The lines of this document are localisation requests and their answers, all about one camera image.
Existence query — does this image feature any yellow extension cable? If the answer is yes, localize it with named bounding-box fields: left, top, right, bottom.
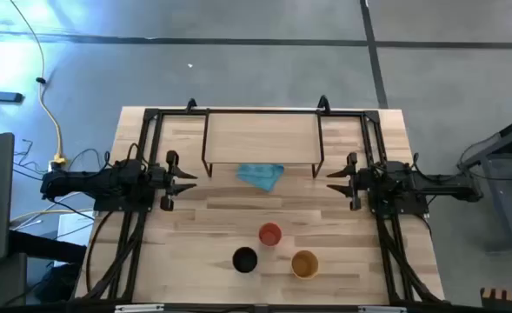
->
left=8, top=0, right=69, bottom=169

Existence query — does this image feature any medium black cup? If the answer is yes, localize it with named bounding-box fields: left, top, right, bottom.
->
left=231, top=246, right=259, bottom=274

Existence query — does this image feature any thin black cable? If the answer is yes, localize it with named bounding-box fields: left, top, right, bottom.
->
left=66, top=147, right=111, bottom=175

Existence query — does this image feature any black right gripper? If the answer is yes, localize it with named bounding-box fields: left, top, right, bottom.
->
left=325, top=151, right=385, bottom=212

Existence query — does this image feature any blue cloth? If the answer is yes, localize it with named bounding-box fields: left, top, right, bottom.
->
left=236, top=163, right=285, bottom=193

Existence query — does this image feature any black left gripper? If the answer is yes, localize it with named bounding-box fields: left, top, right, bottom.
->
left=144, top=150, right=199, bottom=213

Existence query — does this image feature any small red cup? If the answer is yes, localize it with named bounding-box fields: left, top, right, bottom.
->
left=257, top=222, right=283, bottom=248

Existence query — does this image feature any black cable bundle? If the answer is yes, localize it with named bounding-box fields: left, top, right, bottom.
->
left=79, top=210, right=149, bottom=302
left=375, top=212, right=443, bottom=304

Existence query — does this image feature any white box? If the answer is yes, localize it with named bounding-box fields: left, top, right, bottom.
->
left=57, top=210, right=96, bottom=247

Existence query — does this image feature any silver table bracket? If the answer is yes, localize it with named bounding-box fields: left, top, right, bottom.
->
left=114, top=303, right=165, bottom=313
left=357, top=305, right=408, bottom=313

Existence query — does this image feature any black and wood striped object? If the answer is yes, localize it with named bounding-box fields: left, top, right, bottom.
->
left=480, top=286, right=512, bottom=310

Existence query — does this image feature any wooden shelf with black legs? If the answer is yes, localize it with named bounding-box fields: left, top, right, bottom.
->
left=200, top=107, right=326, bottom=179

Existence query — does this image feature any black stand beam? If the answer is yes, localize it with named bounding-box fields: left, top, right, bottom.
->
left=8, top=229, right=88, bottom=264

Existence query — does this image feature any black metal table frame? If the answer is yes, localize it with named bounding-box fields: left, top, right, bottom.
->
left=70, top=106, right=446, bottom=305

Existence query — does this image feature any large yellow cup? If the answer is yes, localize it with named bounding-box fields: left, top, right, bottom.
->
left=290, top=250, right=320, bottom=280

